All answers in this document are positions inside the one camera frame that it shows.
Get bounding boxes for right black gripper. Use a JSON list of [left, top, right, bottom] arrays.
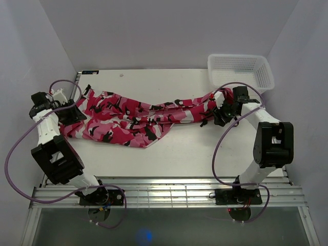
[[211, 98, 238, 127]]

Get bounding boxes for pink camouflage trousers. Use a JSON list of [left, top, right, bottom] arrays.
[[59, 84, 231, 151]]

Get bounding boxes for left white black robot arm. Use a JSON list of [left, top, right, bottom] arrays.
[[29, 90, 109, 205]]

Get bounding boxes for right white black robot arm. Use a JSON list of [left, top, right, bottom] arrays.
[[209, 83, 294, 208]]

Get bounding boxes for small label sticker on table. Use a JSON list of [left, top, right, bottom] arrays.
[[81, 70, 99, 75]]

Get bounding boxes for white plastic mesh basket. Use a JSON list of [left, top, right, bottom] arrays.
[[207, 54, 275, 93]]

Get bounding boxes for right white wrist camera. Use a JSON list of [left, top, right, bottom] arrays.
[[209, 91, 226, 109]]

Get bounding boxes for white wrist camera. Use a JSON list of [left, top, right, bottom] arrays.
[[50, 89, 68, 105], [209, 91, 226, 109]]

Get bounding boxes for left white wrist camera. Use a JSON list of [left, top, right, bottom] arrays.
[[50, 89, 68, 105]]

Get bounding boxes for aluminium frame rail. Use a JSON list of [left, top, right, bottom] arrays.
[[29, 178, 308, 210]]

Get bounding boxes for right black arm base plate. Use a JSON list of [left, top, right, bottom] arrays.
[[214, 187, 262, 205]]

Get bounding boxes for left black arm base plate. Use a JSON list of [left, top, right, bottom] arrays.
[[78, 189, 125, 206]]

